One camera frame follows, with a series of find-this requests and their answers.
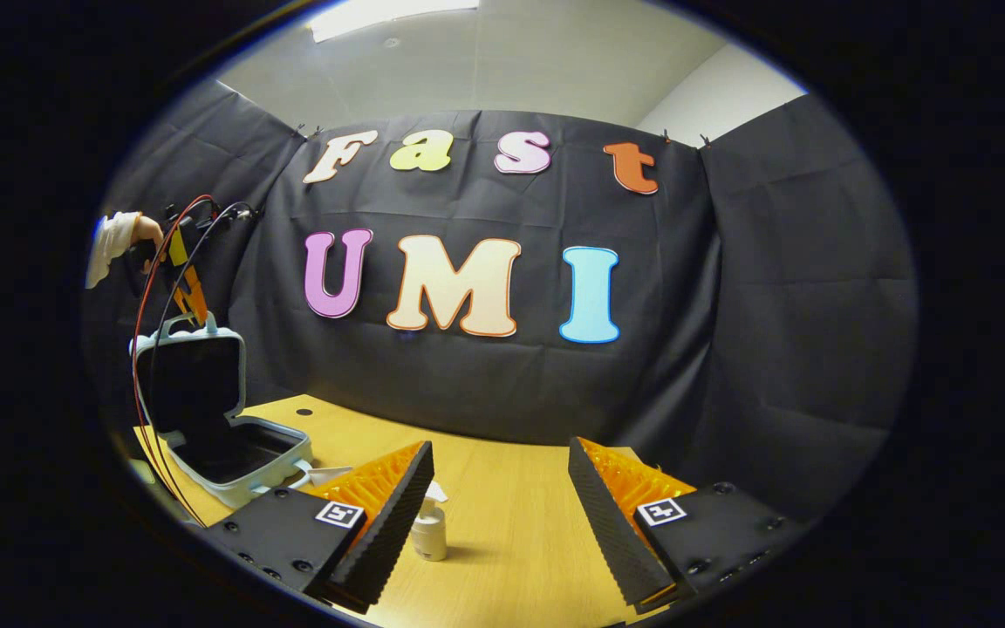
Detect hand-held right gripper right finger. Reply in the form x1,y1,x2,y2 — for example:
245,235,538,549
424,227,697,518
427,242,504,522
568,437,807,615

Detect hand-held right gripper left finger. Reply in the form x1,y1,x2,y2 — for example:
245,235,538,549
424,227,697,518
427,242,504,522
206,440,436,615

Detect white pump bottle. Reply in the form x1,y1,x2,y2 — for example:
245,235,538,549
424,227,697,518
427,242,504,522
409,481,451,562

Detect white squeeze tube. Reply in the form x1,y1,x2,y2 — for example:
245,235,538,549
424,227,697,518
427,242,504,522
293,465,355,489

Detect ceiling light panel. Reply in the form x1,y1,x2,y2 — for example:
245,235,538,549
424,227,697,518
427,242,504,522
306,0,482,43

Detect black cable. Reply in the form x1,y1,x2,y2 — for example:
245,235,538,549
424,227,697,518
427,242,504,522
147,202,255,502

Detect red cable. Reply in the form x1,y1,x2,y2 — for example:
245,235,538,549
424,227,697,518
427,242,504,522
131,194,217,526

